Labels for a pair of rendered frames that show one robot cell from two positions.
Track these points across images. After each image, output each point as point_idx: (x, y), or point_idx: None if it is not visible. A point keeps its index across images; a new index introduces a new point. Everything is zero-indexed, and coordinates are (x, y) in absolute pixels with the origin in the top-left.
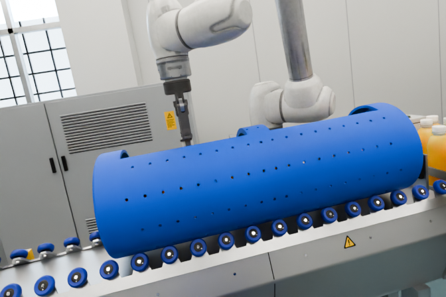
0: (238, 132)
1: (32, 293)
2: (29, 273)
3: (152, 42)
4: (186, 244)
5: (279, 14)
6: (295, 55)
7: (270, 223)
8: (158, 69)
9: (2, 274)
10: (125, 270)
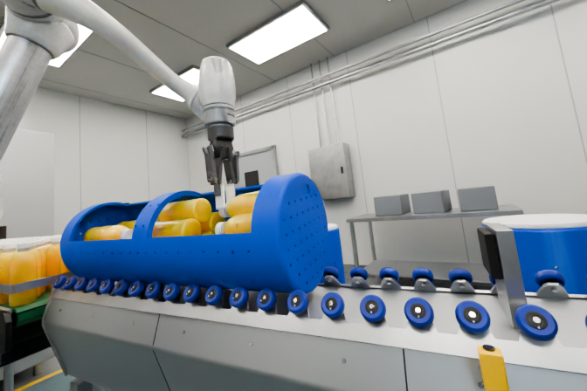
0: (172, 196)
1: (412, 297)
2: (440, 319)
3: (235, 93)
4: (253, 294)
5: (25, 74)
6: (12, 133)
7: (183, 290)
8: (234, 114)
9: (506, 336)
10: (318, 291)
